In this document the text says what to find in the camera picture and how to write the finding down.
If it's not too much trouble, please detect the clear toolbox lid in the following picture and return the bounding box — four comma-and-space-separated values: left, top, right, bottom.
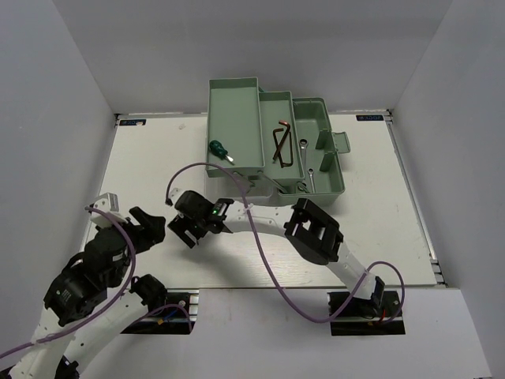
233, 171, 286, 205

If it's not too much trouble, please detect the green stubby screwdriver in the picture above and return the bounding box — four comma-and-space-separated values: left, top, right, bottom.
208, 140, 235, 165

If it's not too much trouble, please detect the green plastic toolbox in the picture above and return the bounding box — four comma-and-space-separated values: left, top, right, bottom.
204, 77, 350, 207

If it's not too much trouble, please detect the small silver wrench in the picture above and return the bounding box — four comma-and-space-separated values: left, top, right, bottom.
307, 167, 316, 193

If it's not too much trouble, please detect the large silver ratchet wrench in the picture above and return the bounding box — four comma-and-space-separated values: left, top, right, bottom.
299, 138, 309, 182

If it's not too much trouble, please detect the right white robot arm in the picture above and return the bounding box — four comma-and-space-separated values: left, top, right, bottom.
166, 189, 385, 315

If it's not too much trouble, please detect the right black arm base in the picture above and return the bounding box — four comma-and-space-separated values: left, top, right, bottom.
330, 291, 406, 336

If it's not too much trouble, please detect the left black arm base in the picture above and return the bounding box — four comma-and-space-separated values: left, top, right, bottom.
122, 289, 200, 336

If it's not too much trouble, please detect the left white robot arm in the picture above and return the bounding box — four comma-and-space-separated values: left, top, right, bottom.
1, 205, 167, 378

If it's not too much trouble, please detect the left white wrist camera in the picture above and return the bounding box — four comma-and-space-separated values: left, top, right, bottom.
90, 193, 122, 228

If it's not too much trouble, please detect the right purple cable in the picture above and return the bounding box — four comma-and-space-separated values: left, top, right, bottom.
164, 161, 407, 325

